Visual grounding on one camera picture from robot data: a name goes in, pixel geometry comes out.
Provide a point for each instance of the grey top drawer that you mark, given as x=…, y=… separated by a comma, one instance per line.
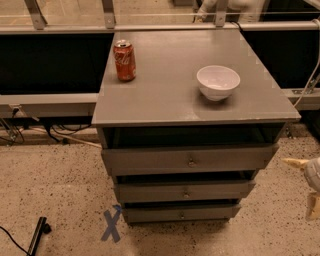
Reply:
x=149, y=161

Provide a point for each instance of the blue tape cross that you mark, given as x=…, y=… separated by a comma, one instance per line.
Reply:
x=111, y=220

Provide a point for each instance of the grey bottom drawer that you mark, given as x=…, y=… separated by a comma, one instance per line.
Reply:
x=181, y=213

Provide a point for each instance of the red soda can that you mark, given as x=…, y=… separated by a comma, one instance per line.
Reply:
x=124, y=57

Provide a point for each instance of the grey drawer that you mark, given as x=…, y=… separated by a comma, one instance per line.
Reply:
x=189, y=191
x=149, y=161
x=181, y=213

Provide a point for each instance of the white bowl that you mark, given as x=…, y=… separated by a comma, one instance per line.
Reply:
x=217, y=82

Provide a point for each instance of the grey drawer cabinet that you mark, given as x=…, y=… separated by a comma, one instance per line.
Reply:
x=164, y=108

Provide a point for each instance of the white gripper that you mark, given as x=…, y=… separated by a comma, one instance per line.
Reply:
x=313, y=175

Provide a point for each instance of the black power strip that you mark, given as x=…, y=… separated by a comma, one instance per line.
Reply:
x=42, y=228

